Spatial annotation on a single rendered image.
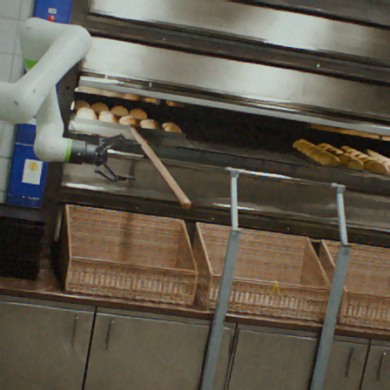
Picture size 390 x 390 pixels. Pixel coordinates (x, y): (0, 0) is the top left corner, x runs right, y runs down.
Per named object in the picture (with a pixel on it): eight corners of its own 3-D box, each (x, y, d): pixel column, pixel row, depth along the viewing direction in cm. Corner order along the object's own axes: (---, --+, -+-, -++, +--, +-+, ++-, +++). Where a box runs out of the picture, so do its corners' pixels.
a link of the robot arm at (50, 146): (30, 164, 402) (35, 143, 395) (32, 145, 412) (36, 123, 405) (66, 171, 405) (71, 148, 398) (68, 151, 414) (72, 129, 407)
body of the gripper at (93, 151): (85, 141, 409) (109, 144, 411) (82, 162, 411) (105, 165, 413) (86, 144, 402) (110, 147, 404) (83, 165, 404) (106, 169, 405)
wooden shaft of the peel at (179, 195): (191, 211, 335) (192, 201, 335) (181, 209, 335) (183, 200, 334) (135, 133, 501) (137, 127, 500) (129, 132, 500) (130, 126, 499)
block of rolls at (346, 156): (290, 146, 564) (292, 137, 563) (373, 159, 574) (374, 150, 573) (321, 165, 506) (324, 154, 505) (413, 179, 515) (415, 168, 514)
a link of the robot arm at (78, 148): (68, 164, 401) (72, 141, 399) (67, 160, 412) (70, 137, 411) (84, 167, 402) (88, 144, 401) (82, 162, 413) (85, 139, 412)
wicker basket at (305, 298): (184, 278, 488) (193, 220, 483) (298, 292, 500) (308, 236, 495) (204, 309, 442) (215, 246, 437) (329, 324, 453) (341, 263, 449)
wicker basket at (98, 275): (55, 261, 476) (63, 203, 472) (174, 276, 489) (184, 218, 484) (62, 292, 430) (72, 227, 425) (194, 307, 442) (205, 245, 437)
